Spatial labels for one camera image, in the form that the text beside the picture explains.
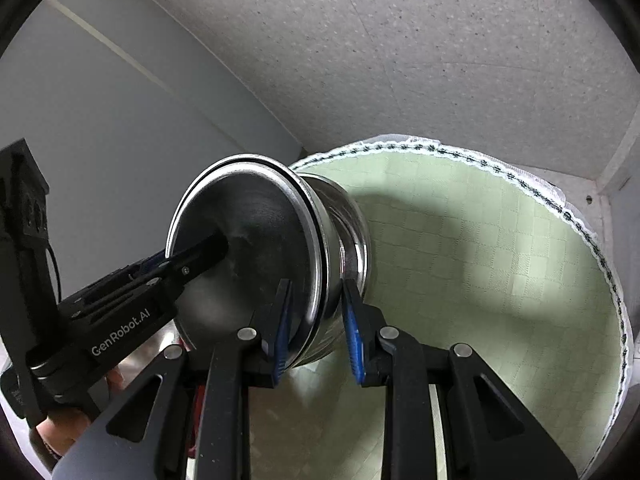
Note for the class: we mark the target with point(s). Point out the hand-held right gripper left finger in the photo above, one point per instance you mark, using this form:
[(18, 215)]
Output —
[(284, 335)]

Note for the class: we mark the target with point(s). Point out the person's left hand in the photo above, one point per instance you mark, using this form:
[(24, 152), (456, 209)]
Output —
[(65, 430)]

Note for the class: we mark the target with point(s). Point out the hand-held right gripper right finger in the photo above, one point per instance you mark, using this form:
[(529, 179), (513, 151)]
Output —
[(352, 340)]

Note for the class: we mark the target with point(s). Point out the green lace-trimmed tablecloth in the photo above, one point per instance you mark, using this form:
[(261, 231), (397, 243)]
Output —
[(475, 285)]

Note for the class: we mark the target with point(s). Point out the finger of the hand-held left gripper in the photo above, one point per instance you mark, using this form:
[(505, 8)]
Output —
[(152, 264), (205, 255)]

